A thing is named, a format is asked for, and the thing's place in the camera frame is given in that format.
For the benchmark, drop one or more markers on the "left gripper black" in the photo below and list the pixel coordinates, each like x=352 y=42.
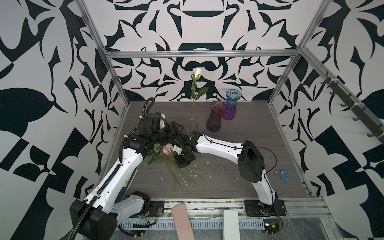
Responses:
x=171 y=133

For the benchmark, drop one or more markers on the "white rose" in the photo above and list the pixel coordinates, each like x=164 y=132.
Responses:
x=197 y=93

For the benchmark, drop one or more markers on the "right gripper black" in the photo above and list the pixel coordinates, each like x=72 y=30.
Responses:
x=180 y=164

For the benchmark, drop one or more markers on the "dark red glass vase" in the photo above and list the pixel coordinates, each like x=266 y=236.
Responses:
x=214 y=121

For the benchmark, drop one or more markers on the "small blue object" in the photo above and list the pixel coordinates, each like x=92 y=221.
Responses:
x=284 y=175

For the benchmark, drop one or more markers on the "wall hook rack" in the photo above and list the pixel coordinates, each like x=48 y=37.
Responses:
x=351 y=102

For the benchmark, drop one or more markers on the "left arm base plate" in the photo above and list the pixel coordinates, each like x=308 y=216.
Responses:
x=151 y=209

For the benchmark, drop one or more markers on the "pink flat paddle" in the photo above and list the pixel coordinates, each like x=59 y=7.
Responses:
x=182 y=223

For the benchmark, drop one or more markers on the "small circuit board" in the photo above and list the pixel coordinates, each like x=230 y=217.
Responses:
x=272 y=226

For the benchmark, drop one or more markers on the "blue purple glass vase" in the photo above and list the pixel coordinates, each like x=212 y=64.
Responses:
x=231 y=104

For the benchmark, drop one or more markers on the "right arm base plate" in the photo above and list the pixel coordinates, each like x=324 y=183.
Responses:
x=254 y=208

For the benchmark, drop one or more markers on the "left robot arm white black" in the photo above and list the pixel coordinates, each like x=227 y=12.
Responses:
x=98 y=215

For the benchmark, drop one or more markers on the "white flat paddle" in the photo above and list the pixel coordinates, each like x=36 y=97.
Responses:
x=231 y=227

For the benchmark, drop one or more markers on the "clear glass vase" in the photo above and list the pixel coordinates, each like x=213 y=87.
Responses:
x=192 y=126

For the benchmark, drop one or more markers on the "aluminium frame rail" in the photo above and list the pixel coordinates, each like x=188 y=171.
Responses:
x=201 y=54

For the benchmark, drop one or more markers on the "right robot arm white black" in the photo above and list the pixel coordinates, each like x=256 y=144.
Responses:
x=247 y=157

